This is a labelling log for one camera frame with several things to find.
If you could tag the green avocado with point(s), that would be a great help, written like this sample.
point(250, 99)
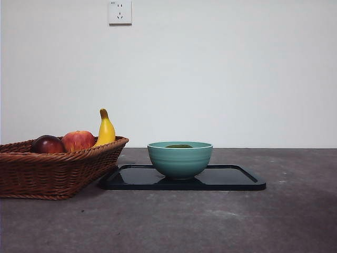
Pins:
point(178, 146)

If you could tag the teal ribbed bowl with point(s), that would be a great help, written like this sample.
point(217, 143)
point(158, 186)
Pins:
point(179, 163)

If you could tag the yellow banana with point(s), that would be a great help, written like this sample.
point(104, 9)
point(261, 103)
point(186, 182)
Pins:
point(105, 131)

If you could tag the dark rectangular tray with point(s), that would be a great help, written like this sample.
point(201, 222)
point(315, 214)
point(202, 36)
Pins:
point(231, 179)

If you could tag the red apple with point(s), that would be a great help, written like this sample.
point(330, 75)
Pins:
point(77, 141)

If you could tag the dark red plum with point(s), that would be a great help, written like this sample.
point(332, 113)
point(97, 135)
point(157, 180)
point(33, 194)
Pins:
point(48, 144)

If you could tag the brown wicker basket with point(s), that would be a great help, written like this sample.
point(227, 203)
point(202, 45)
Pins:
point(52, 174)

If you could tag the white wall socket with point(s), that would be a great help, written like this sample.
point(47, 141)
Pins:
point(120, 13)

